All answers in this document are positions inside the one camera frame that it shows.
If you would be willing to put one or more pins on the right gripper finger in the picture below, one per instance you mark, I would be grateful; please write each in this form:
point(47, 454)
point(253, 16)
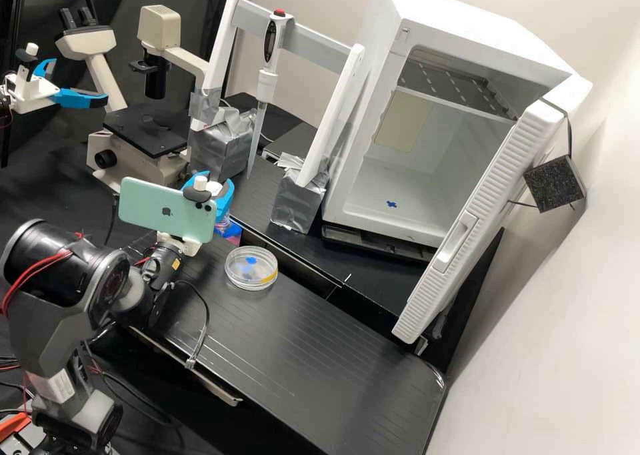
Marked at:
point(189, 181)
point(227, 203)

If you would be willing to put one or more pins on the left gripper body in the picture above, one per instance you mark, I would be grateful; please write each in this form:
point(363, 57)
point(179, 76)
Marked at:
point(31, 95)

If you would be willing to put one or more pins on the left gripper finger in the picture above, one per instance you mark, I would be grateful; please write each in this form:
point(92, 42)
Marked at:
point(45, 64)
point(80, 100)

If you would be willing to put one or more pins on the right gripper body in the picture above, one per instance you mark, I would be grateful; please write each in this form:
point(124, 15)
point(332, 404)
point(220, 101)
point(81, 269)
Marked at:
point(180, 245)

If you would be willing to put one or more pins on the white cap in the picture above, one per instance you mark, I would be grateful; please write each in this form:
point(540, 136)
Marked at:
point(216, 189)

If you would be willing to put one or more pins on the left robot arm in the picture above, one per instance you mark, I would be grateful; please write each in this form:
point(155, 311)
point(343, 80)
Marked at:
point(4, 107)

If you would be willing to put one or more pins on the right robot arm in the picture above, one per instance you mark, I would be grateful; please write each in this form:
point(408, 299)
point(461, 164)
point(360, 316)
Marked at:
point(55, 275)

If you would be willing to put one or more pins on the small bottle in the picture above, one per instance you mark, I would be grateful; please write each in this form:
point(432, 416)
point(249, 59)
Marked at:
point(223, 221)

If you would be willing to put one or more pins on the blue bottle holder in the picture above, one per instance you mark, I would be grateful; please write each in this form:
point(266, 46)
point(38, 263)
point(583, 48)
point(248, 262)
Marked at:
point(232, 232)

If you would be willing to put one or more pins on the cream microscope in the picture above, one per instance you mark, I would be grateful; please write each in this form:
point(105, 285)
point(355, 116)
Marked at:
point(140, 150)

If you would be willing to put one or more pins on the petri dish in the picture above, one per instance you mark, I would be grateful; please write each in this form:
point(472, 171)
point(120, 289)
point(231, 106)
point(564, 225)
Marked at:
point(251, 269)

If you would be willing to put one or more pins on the white pipette stand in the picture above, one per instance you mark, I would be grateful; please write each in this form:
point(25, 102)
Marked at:
point(320, 120)

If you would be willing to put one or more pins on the black platform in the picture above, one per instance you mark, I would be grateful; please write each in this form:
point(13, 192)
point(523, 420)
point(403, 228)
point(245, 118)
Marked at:
point(310, 365)
point(370, 275)

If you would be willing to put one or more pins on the pipette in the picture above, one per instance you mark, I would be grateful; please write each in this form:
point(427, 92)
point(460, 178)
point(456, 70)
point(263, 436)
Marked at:
point(271, 39)

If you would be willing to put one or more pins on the incubator door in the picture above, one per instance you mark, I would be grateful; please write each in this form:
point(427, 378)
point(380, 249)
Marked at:
point(480, 215)

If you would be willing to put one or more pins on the white incubator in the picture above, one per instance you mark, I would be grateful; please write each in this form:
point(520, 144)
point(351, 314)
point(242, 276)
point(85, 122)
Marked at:
point(450, 39)

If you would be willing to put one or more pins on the right wrist camera phone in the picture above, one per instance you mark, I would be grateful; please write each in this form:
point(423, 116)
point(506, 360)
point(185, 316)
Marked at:
point(160, 209)

